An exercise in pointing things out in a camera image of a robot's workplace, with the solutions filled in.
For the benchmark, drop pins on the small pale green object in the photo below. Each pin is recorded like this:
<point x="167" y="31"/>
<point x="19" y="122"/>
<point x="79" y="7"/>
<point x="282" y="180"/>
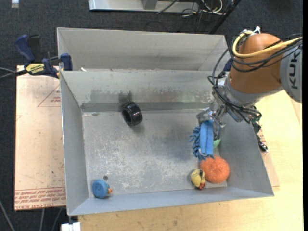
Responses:
<point x="216" y="143"/>

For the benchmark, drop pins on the brown cardboard board, red print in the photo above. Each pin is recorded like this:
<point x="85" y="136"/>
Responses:
<point x="38" y="141"/>

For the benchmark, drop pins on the yellow toy duck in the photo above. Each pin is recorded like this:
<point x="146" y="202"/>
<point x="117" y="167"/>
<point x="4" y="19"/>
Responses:
<point x="197" y="177"/>

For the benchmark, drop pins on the grey metal bin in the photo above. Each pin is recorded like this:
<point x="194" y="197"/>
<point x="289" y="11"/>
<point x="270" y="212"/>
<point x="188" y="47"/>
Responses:
<point x="134" y="153"/>

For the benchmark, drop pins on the blue fringed duster cloth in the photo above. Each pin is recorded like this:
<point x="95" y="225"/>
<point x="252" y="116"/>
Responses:
<point x="207" y="138"/>

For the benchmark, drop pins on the blue round toy, orange tip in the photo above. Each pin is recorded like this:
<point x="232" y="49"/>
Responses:
<point x="99" y="188"/>

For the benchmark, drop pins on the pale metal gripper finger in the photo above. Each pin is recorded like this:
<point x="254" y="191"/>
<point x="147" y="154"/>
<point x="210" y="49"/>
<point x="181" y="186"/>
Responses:
<point x="219" y="131"/>
<point x="202" y="116"/>

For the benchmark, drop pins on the orange scrub ball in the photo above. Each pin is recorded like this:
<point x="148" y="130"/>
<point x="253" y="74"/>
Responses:
<point x="214" y="169"/>

